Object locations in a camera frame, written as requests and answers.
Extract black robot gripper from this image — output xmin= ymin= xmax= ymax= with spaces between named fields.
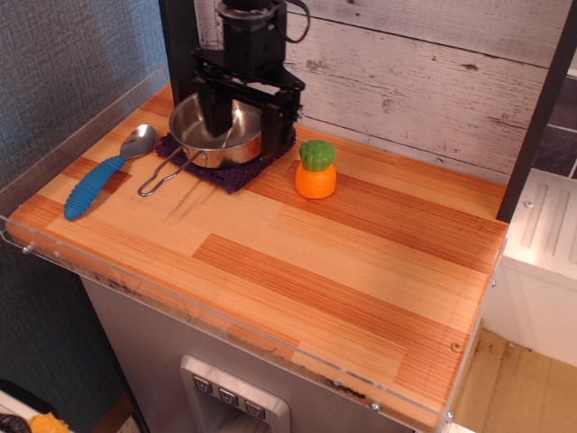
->
xmin=193 ymin=49 xmax=305 ymax=158

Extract stainless steel pot with handle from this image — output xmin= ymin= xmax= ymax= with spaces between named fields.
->
xmin=138 ymin=95 xmax=262 ymax=197

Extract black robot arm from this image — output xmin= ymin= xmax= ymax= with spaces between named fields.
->
xmin=192 ymin=1 xmax=305 ymax=158

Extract orange toy carrot green top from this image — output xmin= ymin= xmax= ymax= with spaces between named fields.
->
xmin=294 ymin=140 xmax=337 ymax=199

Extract purple folded cloth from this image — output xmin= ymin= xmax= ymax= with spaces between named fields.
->
xmin=154 ymin=127 xmax=297 ymax=194

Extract clear acrylic table guard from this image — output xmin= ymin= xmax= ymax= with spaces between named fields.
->
xmin=1 ymin=69 xmax=507 ymax=432

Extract grey toy fridge cabinet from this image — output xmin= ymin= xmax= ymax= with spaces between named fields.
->
xmin=82 ymin=278 xmax=408 ymax=432

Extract silver dispenser panel with buttons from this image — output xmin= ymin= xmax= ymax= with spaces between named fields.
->
xmin=180 ymin=355 xmax=291 ymax=432

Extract white toy appliance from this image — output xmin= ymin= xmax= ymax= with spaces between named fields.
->
xmin=482 ymin=170 xmax=576 ymax=365

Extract orange black object bottom left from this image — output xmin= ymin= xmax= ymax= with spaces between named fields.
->
xmin=0 ymin=379 xmax=69 ymax=433

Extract blue handled metal spoon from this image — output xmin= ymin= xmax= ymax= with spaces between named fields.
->
xmin=63 ymin=124 xmax=156 ymax=221

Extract dark left frame post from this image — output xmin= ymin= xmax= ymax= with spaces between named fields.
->
xmin=159 ymin=0 xmax=200 ymax=106

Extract dark frame post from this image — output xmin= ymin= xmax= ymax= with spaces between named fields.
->
xmin=497 ymin=1 xmax=576 ymax=223
xmin=159 ymin=0 xmax=200 ymax=106

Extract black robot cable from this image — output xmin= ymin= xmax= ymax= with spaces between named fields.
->
xmin=275 ymin=0 xmax=312 ymax=45

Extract dark right frame post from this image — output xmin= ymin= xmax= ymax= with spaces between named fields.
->
xmin=497 ymin=1 xmax=576 ymax=223

